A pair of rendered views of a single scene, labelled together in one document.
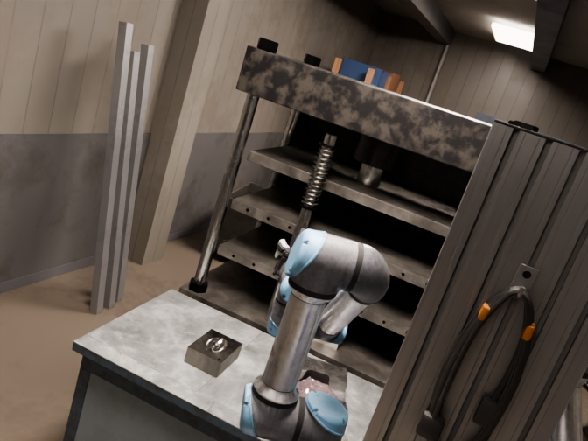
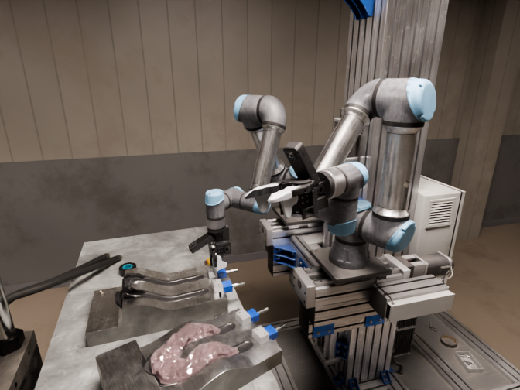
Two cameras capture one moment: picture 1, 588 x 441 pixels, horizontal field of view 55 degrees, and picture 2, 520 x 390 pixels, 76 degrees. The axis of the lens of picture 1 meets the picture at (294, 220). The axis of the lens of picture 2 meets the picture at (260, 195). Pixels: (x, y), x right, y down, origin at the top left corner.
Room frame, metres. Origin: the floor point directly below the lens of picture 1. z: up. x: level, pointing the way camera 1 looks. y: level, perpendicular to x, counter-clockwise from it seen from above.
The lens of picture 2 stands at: (2.12, 0.52, 1.68)
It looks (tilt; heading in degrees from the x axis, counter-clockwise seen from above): 19 degrees down; 236
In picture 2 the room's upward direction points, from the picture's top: straight up
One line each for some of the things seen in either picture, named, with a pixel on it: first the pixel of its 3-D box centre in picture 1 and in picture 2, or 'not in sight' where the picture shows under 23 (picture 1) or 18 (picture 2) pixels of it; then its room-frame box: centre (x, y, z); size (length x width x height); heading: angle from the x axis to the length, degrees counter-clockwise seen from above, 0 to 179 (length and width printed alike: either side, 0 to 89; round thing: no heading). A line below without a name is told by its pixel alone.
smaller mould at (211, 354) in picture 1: (213, 352); not in sight; (2.02, 0.14, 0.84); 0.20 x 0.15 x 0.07; 165
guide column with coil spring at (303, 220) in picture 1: (289, 263); not in sight; (2.55, -0.04, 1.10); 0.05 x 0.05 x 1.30
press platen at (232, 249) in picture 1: (336, 273); not in sight; (2.88, -0.31, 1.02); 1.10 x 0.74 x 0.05; 75
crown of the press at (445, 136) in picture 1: (381, 144); not in sight; (2.83, -0.29, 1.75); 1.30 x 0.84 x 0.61; 75
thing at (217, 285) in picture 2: not in sight; (228, 286); (1.58, -0.51, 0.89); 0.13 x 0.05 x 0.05; 165
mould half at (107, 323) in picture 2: not in sight; (159, 295); (1.83, -0.64, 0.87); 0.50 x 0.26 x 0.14; 165
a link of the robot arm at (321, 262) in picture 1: (295, 339); (395, 169); (1.20, -0.09, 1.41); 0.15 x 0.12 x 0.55; 98
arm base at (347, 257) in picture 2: not in sight; (350, 247); (1.22, -0.22, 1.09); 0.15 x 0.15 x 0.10
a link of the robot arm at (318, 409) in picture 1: (318, 424); (354, 219); (1.22, -0.22, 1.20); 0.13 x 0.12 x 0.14; 98
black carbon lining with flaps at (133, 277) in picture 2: not in sight; (162, 285); (1.82, -0.63, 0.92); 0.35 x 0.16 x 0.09; 165
